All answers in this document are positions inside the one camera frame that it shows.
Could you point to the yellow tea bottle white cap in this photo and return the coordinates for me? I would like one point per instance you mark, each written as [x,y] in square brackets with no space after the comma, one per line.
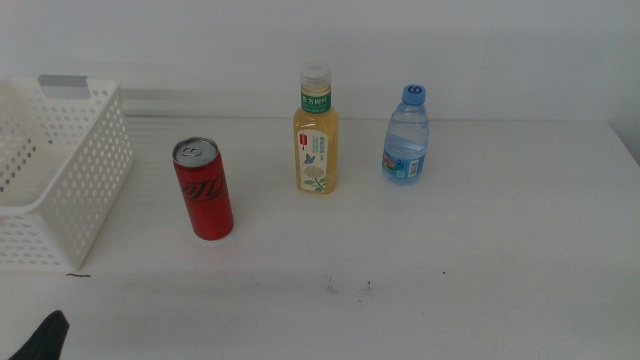
[316,150]

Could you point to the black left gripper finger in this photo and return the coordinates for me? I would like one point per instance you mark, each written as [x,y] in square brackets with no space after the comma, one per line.
[45,340]

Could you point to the grey wall rail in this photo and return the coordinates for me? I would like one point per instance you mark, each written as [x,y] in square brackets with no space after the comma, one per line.
[160,95]

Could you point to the clear water bottle blue cap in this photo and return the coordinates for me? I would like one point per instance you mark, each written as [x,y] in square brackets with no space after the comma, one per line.
[405,145]

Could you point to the red soda can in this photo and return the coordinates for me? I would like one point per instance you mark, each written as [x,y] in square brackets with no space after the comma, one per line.
[205,200]

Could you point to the white perforated plastic basket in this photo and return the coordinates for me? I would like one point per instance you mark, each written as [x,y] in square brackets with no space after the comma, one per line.
[30,209]

